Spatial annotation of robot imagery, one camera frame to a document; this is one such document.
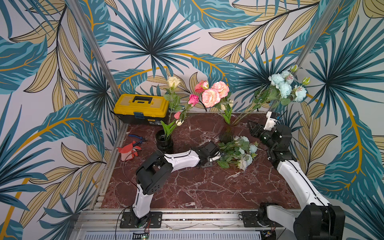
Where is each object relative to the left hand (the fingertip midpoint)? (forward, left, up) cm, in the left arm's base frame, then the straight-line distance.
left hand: (205, 157), depth 92 cm
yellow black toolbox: (+27, +37, +14) cm, 48 cm away
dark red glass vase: (+14, -14, +7) cm, 21 cm away
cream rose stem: (+20, +19, +28) cm, 40 cm away
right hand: (+8, -21, +25) cm, 34 cm away
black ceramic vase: (+4, +24, +5) cm, 25 cm away
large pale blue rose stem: (-4, -22, +3) cm, 22 cm away
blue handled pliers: (+15, +43, -3) cm, 46 cm away
